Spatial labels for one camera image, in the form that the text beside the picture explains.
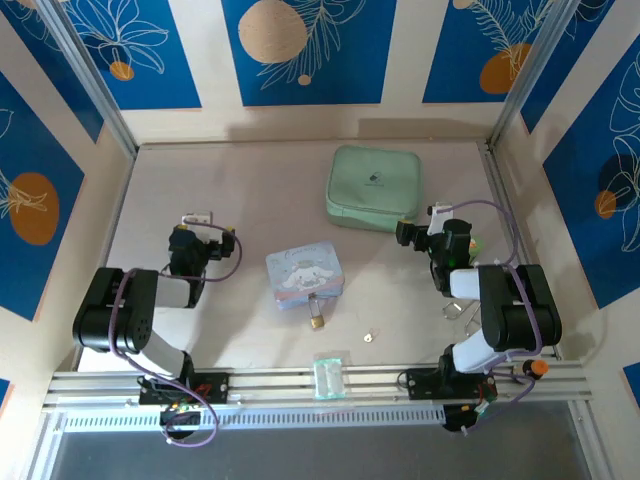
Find blue cartoon tin box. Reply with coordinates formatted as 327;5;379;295
264;239;347;312

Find small brass padlock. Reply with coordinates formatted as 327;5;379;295
307;294;327;331

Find mint green zip case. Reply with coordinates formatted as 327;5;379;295
324;144;425;234

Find clear plastic bag white pieces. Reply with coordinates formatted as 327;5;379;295
312;349;349;401

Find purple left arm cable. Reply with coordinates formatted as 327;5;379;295
108;222;245;447

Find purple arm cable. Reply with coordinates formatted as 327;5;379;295
108;222;245;447
447;198;546;437

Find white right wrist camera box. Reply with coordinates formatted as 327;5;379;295
428;201;455;236

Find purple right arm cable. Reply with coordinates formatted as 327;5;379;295
447;198;546;437

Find long metal wire loop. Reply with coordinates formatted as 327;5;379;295
463;302;483;335

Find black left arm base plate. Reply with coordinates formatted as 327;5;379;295
138;370;232;407

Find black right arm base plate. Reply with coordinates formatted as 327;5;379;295
403;366;497;402

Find aluminium frame rail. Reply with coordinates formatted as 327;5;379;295
42;360;595;410

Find aluminium corner post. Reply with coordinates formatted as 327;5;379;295
487;0;577;147
35;0;140;157

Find white slotted cable duct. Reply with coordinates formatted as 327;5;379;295
62;405;447;434

